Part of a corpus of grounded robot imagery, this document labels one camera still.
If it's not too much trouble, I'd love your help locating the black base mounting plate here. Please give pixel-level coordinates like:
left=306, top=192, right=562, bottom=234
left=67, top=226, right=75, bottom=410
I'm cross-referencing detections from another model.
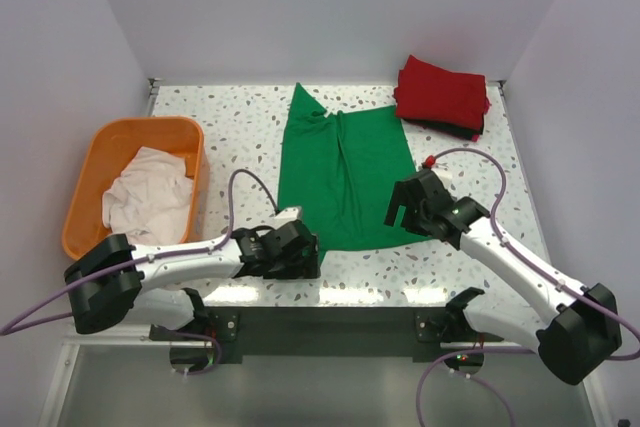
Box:
left=148, top=304, right=506, bottom=366

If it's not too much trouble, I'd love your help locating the green t shirt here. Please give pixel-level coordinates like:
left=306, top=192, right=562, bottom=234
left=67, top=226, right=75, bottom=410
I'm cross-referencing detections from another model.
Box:
left=278, top=85, right=419, bottom=256

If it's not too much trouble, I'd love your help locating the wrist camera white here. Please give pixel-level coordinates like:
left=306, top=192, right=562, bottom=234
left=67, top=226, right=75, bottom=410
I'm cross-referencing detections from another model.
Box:
left=274, top=206, right=303, bottom=223
left=421, top=156, right=453, bottom=189

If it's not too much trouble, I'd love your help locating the orange plastic basket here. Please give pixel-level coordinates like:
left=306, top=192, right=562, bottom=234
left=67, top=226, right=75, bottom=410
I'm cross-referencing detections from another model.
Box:
left=61, top=116, right=210, bottom=260

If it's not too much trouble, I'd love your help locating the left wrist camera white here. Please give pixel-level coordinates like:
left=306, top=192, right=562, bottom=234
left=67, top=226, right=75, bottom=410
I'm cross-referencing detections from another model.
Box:
left=274, top=206, right=303, bottom=223

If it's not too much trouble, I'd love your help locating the folded black t shirt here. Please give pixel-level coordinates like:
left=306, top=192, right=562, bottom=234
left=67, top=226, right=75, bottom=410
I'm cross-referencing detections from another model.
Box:
left=406, top=119, right=484, bottom=142

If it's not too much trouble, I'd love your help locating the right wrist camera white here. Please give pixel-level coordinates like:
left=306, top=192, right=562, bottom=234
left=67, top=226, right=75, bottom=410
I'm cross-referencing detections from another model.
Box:
left=421, top=156, right=453, bottom=189

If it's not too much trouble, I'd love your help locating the aluminium rail frame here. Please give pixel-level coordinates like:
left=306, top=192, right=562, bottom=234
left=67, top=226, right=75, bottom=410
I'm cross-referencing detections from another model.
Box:
left=41, top=327, right=614, bottom=426

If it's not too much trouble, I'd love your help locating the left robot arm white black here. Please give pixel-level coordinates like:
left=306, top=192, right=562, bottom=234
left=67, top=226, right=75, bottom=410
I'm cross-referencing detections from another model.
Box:
left=64, top=218, right=320, bottom=339

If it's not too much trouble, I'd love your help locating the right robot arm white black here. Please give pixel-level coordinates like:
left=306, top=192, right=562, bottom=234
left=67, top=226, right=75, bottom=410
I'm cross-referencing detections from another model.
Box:
left=385, top=169, right=622, bottom=385

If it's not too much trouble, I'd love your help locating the folded red t shirt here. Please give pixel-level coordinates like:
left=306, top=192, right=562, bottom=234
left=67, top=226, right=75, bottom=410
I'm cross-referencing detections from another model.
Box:
left=393, top=55, right=490, bottom=137

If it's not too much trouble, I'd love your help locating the white t shirt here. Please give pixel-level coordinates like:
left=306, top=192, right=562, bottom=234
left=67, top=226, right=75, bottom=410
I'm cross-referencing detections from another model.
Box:
left=102, top=147, right=194, bottom=246

